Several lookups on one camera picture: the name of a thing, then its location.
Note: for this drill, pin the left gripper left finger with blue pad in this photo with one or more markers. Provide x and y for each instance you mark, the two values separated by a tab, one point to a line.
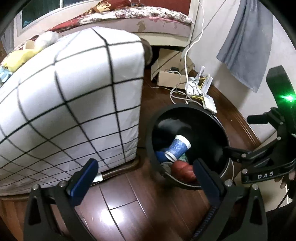
81	181

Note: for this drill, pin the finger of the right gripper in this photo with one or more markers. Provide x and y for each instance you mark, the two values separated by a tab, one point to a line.
235	154

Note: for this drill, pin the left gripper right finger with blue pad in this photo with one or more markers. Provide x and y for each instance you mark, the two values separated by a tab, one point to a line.
210	182

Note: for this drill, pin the red crumpled trash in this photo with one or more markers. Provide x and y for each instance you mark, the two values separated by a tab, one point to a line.
183	171

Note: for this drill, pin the black round trash bin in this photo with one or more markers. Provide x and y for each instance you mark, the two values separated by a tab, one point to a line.
180	134

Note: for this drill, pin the person's right hand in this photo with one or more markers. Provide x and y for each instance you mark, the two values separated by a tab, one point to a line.
285	179

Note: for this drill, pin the blue white paper cup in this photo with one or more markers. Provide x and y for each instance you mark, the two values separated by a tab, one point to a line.
178	147

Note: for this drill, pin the white grid-pattern mattress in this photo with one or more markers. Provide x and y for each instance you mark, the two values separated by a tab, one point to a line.
75	100

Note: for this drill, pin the white wifi router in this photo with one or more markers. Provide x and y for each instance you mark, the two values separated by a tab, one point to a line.
197	88

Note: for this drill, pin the grey hanging cloth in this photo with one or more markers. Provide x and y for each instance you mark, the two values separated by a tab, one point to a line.
247	47

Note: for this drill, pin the cardboard box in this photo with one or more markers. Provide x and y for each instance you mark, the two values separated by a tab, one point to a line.
169	69

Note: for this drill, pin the floral bed mattress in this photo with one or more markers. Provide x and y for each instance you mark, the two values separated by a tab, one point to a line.
159	26

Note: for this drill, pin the red patterned blanket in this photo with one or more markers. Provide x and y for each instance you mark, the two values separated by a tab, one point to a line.
110	5

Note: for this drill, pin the window with white frame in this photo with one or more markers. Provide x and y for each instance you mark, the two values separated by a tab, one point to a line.
35	10

